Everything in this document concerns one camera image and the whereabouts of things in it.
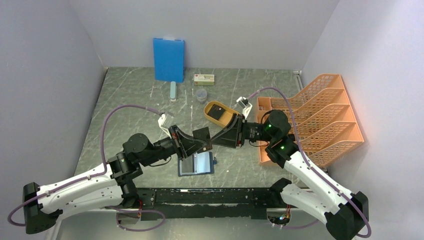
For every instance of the dark blue card holder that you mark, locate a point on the dark blue card holder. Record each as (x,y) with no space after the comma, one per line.
(204,164)

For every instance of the small red white box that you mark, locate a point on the small red white box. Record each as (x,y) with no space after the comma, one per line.
(204,79)

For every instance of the orange file organizer rack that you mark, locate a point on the orange file organizer rack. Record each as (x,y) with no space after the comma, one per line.
(325,120)

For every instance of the small clear plastic cup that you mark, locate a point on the small clear plastic cup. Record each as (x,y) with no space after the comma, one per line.
(201,95)

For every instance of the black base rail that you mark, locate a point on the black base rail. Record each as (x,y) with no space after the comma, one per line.
(180,203)

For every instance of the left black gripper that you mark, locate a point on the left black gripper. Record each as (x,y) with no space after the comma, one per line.
(193,144)

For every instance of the blue board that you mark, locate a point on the blue board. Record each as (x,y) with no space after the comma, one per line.
(169,56)

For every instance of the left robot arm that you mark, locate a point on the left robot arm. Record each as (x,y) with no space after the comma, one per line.
(106,185)

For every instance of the black VIP card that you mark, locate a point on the black VIP card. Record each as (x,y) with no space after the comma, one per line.
(202,134)
(186,166)

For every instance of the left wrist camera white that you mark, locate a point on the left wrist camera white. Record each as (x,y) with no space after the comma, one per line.
(165,122)

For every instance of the light blue eraser stick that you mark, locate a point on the light blue eraser stick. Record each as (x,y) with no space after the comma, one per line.
(173,91)

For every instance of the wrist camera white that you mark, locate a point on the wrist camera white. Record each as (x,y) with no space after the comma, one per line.
(246,106)
(165,122)

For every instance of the yellow oval tray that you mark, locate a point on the yellow oval tray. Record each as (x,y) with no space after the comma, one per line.
(225,119)

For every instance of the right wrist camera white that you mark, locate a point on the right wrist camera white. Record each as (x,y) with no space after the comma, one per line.
(246,106)

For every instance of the black card in tray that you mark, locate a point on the black card in tray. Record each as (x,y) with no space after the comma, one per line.
(216,112)

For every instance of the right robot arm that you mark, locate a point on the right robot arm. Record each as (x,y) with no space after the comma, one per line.
(345,214)

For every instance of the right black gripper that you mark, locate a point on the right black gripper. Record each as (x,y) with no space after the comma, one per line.
(234,134)

